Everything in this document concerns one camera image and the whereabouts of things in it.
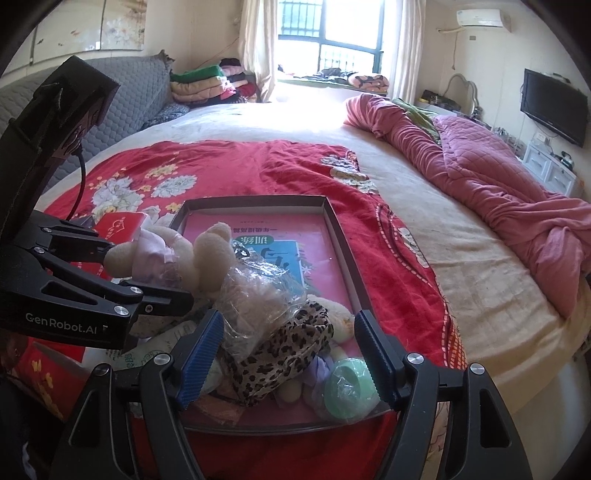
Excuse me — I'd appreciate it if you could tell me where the white snack bag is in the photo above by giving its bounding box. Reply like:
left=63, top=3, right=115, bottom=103
left=81, top=320, right=197, bottom=371

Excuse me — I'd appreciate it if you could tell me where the green sponge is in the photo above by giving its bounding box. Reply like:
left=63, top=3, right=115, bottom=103
left=321, top=357, right=382, bottom=423

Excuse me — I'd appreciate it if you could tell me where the leopard print scrunchie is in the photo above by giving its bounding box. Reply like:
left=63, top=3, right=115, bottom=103
left=223, top=301, right=334, bottom=407

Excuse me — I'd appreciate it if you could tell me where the small bear purple ribbon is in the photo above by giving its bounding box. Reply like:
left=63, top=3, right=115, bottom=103
left=273, top=295, right=353, bottom=412

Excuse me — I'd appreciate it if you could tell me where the plush bear pink bow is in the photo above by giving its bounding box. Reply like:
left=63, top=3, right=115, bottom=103
left=103, top=222, right=236, bottom=298

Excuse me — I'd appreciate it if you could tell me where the pink item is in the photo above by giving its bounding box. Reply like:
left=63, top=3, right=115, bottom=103
left=214, top=257, right=307, bottom=361

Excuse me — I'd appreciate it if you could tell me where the red tissue pack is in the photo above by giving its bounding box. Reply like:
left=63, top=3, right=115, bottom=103
left=68, top=211, right=150, bottom=282

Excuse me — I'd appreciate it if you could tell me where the beige bed sheet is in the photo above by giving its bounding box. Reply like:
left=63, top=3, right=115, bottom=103
left=36, top=101, right=591, bottom=416

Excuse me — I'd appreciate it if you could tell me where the grey tray with pink book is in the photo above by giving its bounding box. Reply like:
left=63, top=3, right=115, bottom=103
left=170, top=195, right=374, bottom=436

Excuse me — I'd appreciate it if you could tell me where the pink quilted comforter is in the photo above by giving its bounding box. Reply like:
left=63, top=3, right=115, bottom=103
left=346, top=94, right=590, bottom=318

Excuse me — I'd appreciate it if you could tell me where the grey quilted headboard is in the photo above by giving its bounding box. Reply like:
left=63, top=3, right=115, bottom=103
left=1, top=51, right=173, bottom=161

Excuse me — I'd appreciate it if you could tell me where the white drawer cabinet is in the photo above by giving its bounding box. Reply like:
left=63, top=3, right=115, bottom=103
left=522, top=143, right=580, bottom=197

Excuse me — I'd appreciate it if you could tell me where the three panel floral painting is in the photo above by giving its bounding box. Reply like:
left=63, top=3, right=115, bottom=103
left=5, top=0, right=147, bottom=73

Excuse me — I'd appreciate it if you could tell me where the stack of folded blankets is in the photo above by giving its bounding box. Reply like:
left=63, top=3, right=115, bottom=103
left=170, top=58, right=260, bottom=108

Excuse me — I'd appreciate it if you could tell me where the heart shaped mirror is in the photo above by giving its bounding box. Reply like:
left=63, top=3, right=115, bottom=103
left=444, top=73, right=481, bottom=116

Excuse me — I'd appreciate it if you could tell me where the folded blanket on windowsill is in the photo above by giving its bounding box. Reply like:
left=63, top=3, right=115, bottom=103
left=348, top=73, right=390, bottom=94

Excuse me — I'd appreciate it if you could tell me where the cream curtain left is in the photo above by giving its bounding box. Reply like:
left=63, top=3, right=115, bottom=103
left=238, top=0, right=279, bottom=102

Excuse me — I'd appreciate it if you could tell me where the cream curtain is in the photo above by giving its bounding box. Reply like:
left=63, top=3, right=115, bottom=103
left=382, top=0, right=427, bottom=103
left=238, top=0, right=279, bottom=102

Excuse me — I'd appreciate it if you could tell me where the cream curtain right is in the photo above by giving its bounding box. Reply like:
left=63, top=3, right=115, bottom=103
left=382, top=0, right=427, bottom=103

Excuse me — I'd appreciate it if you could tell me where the white air conditioner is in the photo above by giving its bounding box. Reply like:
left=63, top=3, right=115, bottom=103
left=456, top=9, right=512, bottom=32

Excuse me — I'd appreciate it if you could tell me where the black cable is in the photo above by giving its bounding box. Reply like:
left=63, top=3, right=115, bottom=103
left=66, top=151, right=88, bottom=222

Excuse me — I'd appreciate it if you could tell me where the wall mounted television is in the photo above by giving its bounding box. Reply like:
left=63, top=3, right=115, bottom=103
left=520, top=69, right=589, bottom=147

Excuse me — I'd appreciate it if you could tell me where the window with dark frame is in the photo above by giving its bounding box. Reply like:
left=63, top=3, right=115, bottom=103
left=276, top=0, right=385, bottom=76

